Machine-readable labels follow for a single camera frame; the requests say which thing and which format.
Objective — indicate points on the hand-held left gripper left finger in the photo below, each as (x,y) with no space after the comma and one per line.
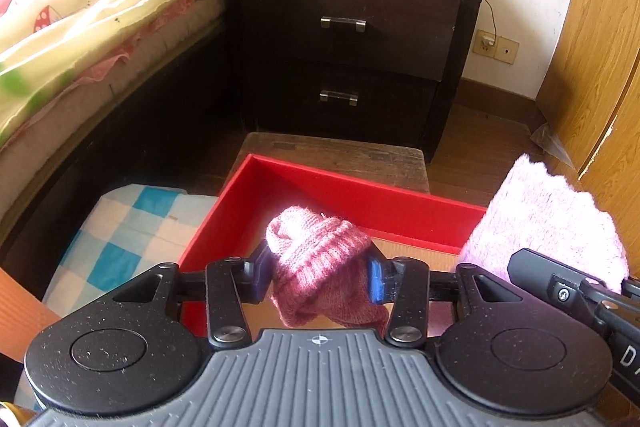
(261,274)

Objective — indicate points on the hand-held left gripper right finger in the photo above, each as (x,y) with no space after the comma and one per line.
(375,279)

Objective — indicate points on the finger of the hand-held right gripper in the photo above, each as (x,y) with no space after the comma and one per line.
(545,277)

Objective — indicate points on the pink knit hat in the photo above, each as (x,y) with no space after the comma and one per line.
(320,267)

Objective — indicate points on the light pink fuzzy cloth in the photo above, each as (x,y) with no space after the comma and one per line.
(540,217)

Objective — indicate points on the red box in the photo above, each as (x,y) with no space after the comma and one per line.
(350,192)

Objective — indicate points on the wooden stool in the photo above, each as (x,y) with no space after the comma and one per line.
(350,157)

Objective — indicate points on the clear plastic bag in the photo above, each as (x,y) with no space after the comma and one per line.
(552,147)

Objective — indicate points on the blue white checkered cushion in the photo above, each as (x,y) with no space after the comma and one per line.
(125,227)

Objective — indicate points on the dark nightstand drawer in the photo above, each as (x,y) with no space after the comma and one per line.
(400,42)
(390,107)

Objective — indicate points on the dark wooden bed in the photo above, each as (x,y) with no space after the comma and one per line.
(150,132)

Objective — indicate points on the dark wooden nightstand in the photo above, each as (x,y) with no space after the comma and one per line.
(350,57)

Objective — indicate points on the wooden wardrobe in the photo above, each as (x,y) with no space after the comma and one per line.
(595,57)

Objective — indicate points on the beige wall socket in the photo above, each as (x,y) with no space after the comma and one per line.
(500,49)

